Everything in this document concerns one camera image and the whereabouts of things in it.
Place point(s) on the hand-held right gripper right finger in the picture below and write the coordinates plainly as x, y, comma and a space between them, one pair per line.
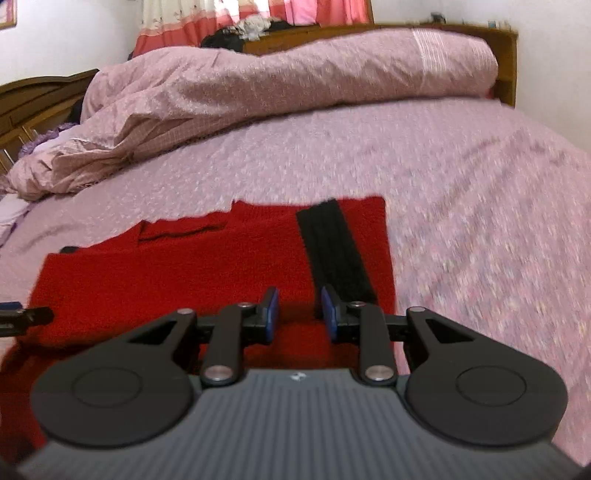
328, 316

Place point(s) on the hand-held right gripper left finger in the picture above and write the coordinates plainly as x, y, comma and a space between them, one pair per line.
273, 316

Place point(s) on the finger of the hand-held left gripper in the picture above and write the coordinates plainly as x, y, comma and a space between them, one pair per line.
27, 318

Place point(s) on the red knit cardigan sweater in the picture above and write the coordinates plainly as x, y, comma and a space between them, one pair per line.
161, 286

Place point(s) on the white pillow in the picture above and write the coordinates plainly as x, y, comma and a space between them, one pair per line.
11, 212

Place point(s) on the bed with pink floral sheet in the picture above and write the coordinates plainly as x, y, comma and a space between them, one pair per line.
461, 207

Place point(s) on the purple ruffled pillow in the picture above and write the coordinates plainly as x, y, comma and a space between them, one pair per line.
48, 141

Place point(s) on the wooden headboard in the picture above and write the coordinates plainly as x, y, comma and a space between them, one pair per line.
37, 104

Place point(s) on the pink floral quilt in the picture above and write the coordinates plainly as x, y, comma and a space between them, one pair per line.
277, 92

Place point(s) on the black cloth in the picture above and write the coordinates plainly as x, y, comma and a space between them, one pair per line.
221, 42

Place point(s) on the grey white cloth pile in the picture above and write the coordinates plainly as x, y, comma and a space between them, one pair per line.
256, 26

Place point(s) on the pink curtain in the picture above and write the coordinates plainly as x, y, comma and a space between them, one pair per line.
323, 11

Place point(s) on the floral curtain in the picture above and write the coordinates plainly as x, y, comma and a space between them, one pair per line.
184, 23

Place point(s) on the small black item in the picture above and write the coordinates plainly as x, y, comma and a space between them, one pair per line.
438, 18

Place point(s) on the small blue item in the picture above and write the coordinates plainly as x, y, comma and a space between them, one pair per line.
499, 25

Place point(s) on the framed wall picture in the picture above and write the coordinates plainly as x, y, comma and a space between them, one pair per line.
7, 11

